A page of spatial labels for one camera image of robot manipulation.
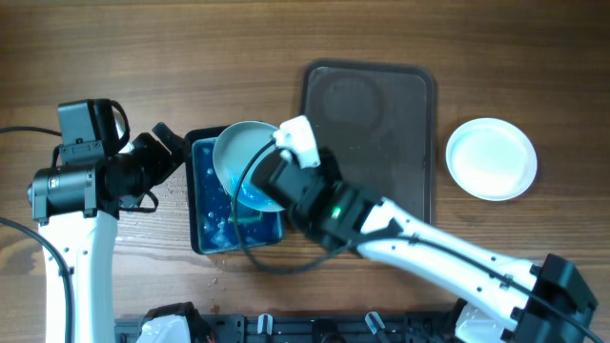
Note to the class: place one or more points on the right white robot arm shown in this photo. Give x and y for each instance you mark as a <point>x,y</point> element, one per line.
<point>507,299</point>

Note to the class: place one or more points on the white plate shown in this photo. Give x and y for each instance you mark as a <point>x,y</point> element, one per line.
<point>491,159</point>
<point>233,149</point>

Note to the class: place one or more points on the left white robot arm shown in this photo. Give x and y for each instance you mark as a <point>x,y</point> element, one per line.
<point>77,206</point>

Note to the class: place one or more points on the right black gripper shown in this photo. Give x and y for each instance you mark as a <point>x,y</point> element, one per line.
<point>331,169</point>

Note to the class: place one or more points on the dark brown serving tray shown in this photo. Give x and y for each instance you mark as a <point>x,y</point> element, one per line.
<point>379,120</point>

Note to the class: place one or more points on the black tub of blue water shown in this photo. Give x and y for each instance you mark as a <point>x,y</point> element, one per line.
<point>209,205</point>

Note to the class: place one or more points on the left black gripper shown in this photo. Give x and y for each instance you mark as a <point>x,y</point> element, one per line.
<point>163,162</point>

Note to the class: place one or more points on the green scrubbing sponge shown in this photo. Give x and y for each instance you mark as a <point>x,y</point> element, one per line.
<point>245,215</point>

